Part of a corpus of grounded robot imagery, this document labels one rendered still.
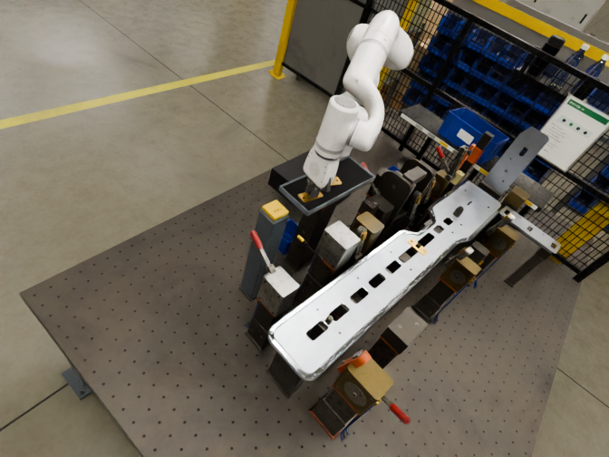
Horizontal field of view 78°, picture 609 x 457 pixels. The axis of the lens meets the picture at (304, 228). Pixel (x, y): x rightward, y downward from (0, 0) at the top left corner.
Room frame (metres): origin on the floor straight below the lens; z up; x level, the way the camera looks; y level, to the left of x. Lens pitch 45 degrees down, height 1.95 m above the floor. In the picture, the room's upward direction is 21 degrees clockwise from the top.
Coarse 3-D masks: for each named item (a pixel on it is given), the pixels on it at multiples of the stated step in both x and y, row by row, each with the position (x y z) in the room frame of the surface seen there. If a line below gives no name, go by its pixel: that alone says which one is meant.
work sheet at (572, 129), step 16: (560, 112) 1.95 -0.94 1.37; (576, 112) 1.93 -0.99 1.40; (592, 112) 1.90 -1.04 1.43; (544, 128) 1.96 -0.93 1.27; (560, 128) 1.93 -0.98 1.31; (576, 128) 1.90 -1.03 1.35; (592, 128) 1.88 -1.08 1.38; (608, 128) 1.85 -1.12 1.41; (560, 144) 1.91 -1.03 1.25; (576, 144) 1.88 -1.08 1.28; (592, 144) 1.85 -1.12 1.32; (560, 160) 1.88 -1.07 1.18
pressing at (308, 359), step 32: (448, 192) 1.52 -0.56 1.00; (480, 192) 1.63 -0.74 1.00; (480, 224) 1.38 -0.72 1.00; (384, 256) 0.97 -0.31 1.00; (416, 256) 1.03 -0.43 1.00; (352, 288) 0.77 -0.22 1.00; (384, 288) 0.83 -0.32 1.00; (288, 320) 0.58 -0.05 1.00; (320, 320) 0.62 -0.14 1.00; (352, 320) 0.66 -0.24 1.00; (288, 352) 0.49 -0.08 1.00; (320, 352) 0.52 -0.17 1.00
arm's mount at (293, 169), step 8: (288, 160) 1.57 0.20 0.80; (296, 160) 1.60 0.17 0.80; (304, 160) 1.63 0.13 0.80; (272, 168) 1.46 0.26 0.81; (280, 168) 1.48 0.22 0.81; (288, 168) 1.51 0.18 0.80; (296, 168) 1.54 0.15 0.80; (272, 176) 1.45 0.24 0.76; (280, 176) 1.43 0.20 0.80; (288, 176) 1.45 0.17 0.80; (296, 176) 1.47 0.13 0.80; (272, 184) 1.45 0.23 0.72; (280, 184) 1.43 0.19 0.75; (280, 192) 1.42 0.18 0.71; (288, 200) 1.40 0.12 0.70
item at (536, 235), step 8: (504, 208) 1.58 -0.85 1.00; (504, 216) 1.51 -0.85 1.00; (520, 216) 1.56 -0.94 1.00; (512, 224) 1.48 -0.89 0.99; (520, 224) 1.50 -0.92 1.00; (528, 224) 1.52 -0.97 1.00; (528, 232) 1.46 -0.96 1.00; (536, 232) 1.48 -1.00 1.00; (544, 232) 1.50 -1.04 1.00; (536, 240) 1.42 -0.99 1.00; (544, 240) 1.44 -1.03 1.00; (552, 240) 1.47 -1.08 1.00; (544, 248) 1.40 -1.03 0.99; (552, 248) 1.40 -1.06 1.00
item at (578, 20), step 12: (528, 0) 7.98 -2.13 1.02; (540, 0) 7.92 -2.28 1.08; (552, 0) 7.84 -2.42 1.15; (564, 0) 7.77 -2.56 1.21; (576, 0) 7.70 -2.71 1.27; (588, 0) 7.64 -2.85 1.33; (600, 0) 7.58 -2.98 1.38; (552, 12) 7.79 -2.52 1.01; (564, 12) 7.73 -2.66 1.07; (576, 12) 7.66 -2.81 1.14; (588, 12) 7.60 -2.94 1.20; (576, 24) 7.61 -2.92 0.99
